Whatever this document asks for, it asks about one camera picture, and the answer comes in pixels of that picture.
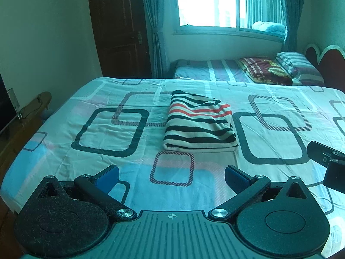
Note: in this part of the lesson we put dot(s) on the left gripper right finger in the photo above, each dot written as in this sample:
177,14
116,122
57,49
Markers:
248,190

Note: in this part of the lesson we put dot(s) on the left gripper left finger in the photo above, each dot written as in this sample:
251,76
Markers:
97,187

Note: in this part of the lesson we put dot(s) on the red black striped knit sweater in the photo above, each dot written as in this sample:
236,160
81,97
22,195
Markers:
198,124

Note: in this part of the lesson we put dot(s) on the bright bedroom window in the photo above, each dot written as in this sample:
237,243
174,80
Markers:
227,17

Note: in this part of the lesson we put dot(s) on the patterned white bed sheet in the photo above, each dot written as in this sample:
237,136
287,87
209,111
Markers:
122,122

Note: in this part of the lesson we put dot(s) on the striped grey pillow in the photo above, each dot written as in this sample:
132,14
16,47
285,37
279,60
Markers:
300,69

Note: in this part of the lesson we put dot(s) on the red scalloped headboard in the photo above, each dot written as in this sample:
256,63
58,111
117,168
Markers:
330,63

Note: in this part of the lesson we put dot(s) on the brown wooden side furniture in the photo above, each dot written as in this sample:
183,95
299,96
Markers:
13,140

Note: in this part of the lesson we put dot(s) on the dark red folded blanket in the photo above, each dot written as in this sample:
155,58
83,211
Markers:
263,70

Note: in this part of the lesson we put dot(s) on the light blue bundle on sill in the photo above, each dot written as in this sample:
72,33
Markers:
270,27

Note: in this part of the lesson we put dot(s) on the teal right curtain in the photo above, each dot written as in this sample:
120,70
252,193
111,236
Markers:
292,10

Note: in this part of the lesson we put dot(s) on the teal curtain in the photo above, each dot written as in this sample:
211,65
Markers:
155,13
292,10

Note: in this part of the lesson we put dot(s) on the dark wooden door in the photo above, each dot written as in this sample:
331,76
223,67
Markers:
120,35

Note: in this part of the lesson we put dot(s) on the teal left curtain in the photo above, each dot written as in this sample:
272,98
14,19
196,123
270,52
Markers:
155,13

